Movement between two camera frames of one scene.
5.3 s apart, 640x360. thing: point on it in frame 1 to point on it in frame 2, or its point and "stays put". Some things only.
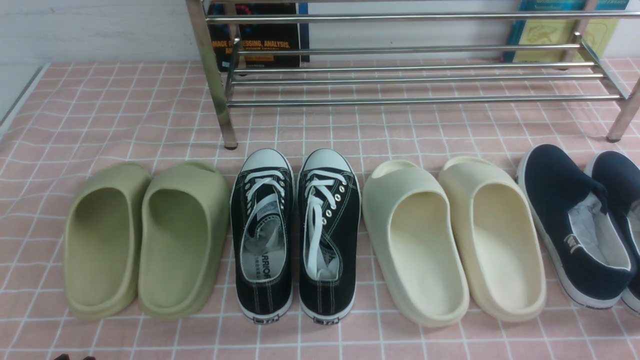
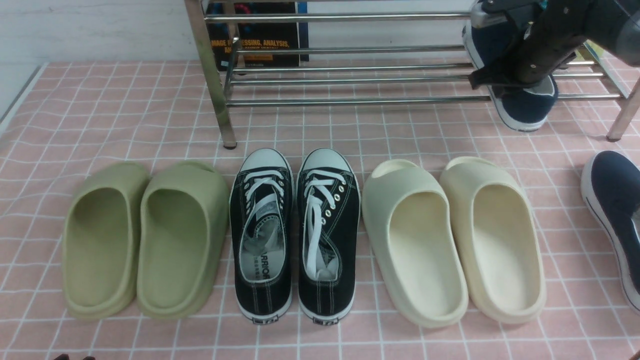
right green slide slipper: (185, 238) stays put
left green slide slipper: (105, 212) stays put
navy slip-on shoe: (618, 174) stays put
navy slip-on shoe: (589, 260) to (526, 109)
